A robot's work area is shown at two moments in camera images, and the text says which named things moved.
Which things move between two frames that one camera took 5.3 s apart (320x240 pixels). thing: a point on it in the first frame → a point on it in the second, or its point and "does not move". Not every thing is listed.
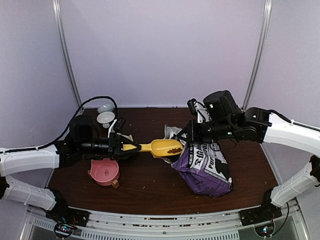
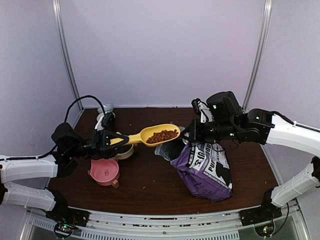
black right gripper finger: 186,133 does not move
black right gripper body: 203,136 does not move
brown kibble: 174,150 → 162,136
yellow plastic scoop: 161,147 → 152,135
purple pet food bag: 202,168 does not move
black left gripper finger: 125,141 → 110,135
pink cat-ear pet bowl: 103,172 does not move
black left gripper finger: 123,154 → 112,149
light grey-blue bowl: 108,107 does not move
